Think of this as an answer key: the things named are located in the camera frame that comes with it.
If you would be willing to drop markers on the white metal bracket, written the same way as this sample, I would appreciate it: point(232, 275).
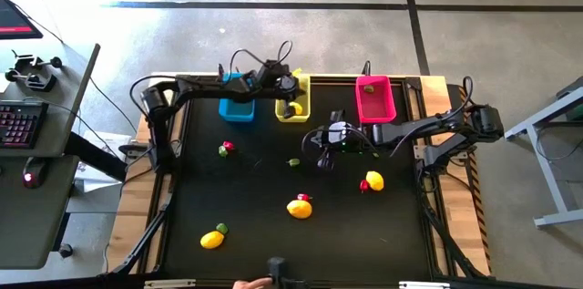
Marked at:
point(423, 285)
point(169, 283)

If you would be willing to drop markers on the black computer mouse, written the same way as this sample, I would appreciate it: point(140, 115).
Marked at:
point(35, 172)

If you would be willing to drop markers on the black desk clamp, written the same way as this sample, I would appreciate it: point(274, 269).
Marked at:
point(36, 81)
point(34, 62)

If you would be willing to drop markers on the yellow plastic basket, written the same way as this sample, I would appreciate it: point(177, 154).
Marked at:
point(291, 120)

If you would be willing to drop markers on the yellow tape tag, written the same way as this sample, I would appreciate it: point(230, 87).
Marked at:
point(297, 72)

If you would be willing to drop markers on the black backlit keyboard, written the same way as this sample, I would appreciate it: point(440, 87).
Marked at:
point(20, 125)

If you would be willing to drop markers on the yellow toy lemon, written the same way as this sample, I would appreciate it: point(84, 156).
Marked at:
point(297, 108)
point(211, 240)
point(375, 180)

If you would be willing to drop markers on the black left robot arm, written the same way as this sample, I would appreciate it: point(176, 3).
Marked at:
point(205, 85)

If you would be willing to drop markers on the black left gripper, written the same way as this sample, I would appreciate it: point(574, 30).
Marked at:
point(284, 85)

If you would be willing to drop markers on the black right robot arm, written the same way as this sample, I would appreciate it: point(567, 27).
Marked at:
point(423, 127)

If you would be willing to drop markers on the orange-yellow toy fruit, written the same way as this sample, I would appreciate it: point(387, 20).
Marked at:
point(299, 209)

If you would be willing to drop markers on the pink plastic basket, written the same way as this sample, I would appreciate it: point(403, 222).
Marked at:
point(375, 109)

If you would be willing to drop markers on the blue plastic basket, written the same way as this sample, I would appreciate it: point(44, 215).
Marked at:
point(237, 111)

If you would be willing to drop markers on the black yellow hazard tape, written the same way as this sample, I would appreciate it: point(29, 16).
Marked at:
point(476, 198)

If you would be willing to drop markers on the black computer monitor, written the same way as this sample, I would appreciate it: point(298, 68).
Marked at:
point(16, 17)

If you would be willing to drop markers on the person's hand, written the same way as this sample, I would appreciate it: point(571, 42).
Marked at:
point(250, 284)

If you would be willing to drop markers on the black caster wheel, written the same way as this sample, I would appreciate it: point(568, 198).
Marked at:
point(66, 250)

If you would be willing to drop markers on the black desk foot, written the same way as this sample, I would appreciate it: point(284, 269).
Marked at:
point(95, 157)

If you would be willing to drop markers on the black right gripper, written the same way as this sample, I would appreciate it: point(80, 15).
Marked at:
point(341, 136)

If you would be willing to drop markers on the grey metal stand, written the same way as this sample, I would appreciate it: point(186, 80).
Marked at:
point(550, 175)

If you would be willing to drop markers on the white paper sheet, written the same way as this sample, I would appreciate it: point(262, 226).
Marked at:
point(109, 139)

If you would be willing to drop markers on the grey desk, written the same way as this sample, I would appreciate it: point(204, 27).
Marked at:
point(27, 225)

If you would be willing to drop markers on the black table clamp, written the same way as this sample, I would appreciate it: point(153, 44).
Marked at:
point(366, 69)
point(221, 70)

